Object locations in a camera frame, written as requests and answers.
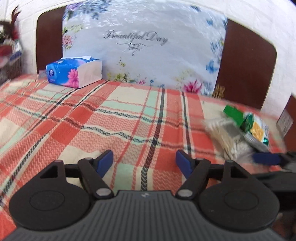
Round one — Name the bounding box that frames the dark brown headboard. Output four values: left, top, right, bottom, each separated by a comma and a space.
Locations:
36, 6, 277, 109

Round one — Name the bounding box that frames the blue tissue pack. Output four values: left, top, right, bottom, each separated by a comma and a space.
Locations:
46, 56, 102, 88

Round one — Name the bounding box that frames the brown cardboard storage box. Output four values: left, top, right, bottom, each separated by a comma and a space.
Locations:
276, 94, 296, 151

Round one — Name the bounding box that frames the small green box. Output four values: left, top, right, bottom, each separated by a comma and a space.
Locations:
223, 105, 244, 126

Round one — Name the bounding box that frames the floral plastic-wrapped pillow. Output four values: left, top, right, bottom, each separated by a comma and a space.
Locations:
62, 1, 227, 95

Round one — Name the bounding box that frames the cotton swab pack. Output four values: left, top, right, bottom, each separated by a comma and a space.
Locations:
204, 118, 254, 162

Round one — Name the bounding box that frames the green white snack packet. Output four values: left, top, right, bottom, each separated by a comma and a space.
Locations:
240, 112, 269, 152

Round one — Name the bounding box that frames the plaid bed sheet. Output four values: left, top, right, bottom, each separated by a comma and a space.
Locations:
1, 75, 281, 240

